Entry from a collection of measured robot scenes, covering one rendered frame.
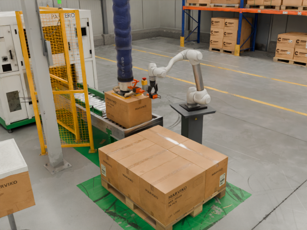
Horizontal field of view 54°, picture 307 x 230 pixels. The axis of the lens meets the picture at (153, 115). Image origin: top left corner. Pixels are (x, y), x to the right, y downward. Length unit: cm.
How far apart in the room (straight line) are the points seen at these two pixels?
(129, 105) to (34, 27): 149
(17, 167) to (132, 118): 188
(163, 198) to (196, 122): 165
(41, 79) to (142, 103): 133
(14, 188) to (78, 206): 118
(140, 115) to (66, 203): 147
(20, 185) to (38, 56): 176
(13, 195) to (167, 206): 138
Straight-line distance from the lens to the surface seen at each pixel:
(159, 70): 359
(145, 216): 351
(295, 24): 1187
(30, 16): 392
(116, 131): 419
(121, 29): 402
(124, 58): 409
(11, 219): 330
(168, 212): 313
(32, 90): 460
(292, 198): 407
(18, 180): 276
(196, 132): 442
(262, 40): 1241
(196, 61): 389
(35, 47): 396
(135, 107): 409
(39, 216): 381
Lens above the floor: 236
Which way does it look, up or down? 23 degrees down
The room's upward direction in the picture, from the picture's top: 1 degrees counter-clockwise
